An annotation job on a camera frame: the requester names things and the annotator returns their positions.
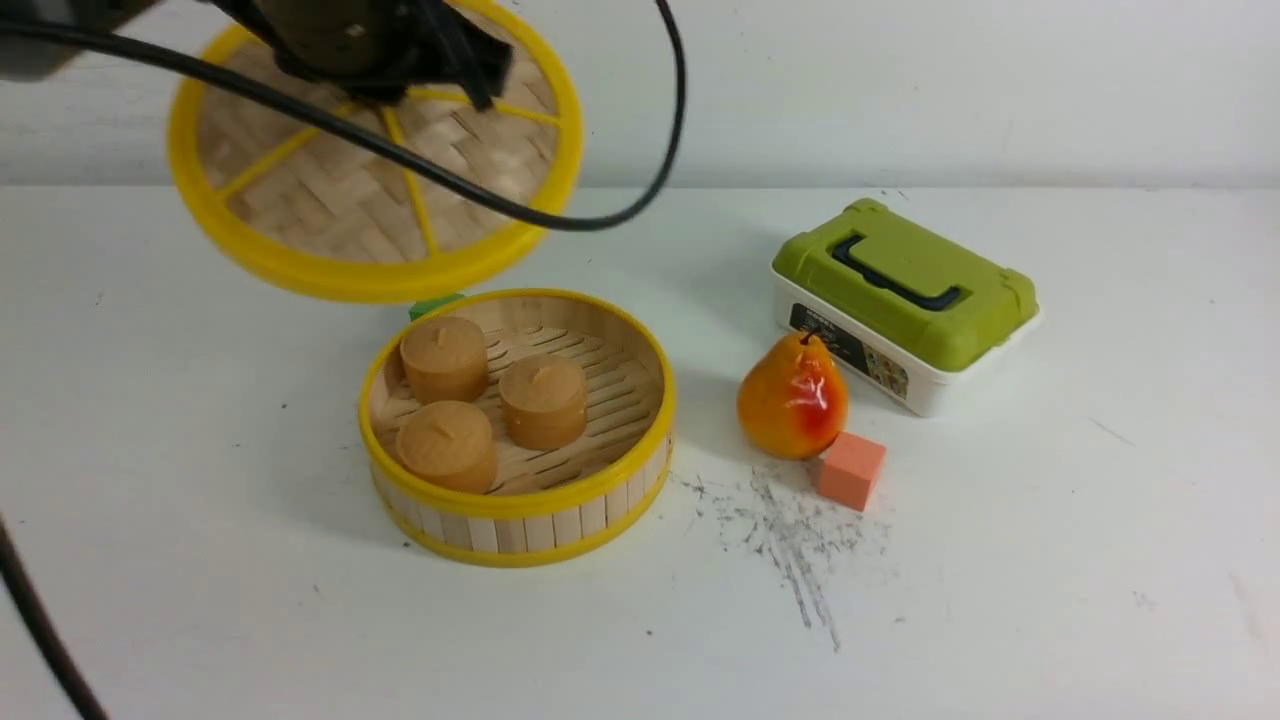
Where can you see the orange yellow pear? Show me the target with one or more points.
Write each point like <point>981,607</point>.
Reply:
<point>793,403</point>

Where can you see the green lidded white box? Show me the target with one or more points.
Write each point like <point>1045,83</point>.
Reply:
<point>920,317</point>

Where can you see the green block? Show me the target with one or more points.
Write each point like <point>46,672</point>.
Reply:
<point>426,307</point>

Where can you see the yellow rimmed bamboo steamer basket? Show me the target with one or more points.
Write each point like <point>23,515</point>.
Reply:
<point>546,505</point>

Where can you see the brown dumpling front left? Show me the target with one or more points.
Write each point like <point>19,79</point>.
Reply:
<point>451,445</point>

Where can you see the brown dumpling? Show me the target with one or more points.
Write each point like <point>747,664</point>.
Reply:
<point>445,359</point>
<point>544,401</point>
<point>451,445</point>

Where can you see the brown dumpling right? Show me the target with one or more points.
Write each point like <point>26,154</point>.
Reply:
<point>544,401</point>

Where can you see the salmon pink cube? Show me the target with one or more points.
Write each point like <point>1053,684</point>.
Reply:
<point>850,470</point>

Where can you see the brown dumpling back left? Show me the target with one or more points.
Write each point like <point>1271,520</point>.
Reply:
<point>445,359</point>

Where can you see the yellow rimmed woven steamer lid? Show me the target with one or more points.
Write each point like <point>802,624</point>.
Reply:
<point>313,214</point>

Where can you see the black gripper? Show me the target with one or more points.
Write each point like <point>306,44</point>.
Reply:
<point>374,50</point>

